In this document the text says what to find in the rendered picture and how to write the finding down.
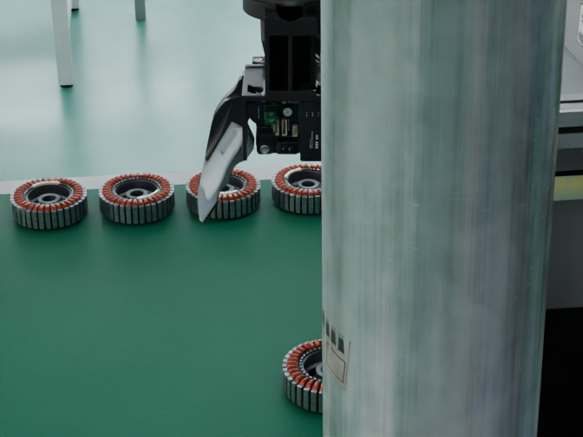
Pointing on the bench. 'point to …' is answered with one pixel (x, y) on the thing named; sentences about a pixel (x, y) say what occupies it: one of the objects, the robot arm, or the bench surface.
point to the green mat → (157, 323)
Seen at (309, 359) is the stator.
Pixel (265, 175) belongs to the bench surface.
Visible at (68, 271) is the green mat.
